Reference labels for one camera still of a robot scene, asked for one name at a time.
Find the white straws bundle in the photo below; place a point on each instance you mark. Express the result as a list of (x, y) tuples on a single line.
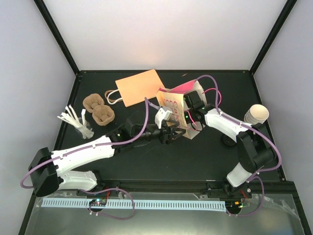
[(79, 123)]

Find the black frame post left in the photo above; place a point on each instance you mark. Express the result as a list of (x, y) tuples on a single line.
[(41, 6)]

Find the black frame post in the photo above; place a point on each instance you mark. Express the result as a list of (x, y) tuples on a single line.
[(41, 6), (286, 10)]

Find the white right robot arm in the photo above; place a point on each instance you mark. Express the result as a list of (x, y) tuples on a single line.
[(254, 148)]

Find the plain brown paper bag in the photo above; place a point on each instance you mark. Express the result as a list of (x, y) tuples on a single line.
[(134, 89)]

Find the brown pulp cup carriers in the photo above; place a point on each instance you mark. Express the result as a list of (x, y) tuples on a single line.
[(101, 113)]

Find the light blue cable duct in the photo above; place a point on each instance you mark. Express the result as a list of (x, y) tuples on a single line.
[(187, 205)]

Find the stack of paper cups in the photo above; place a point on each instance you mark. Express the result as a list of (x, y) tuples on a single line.
[(256, 114)]

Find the black frame post right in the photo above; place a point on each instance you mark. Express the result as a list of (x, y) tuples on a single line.
[(286, 10)]

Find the cream cakes paper bag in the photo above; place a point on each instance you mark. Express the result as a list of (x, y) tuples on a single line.
[(174, 99)]

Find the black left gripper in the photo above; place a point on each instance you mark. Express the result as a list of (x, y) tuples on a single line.
[(168, 137)]

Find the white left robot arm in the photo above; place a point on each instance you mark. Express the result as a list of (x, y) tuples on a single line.
[(51, 171)]

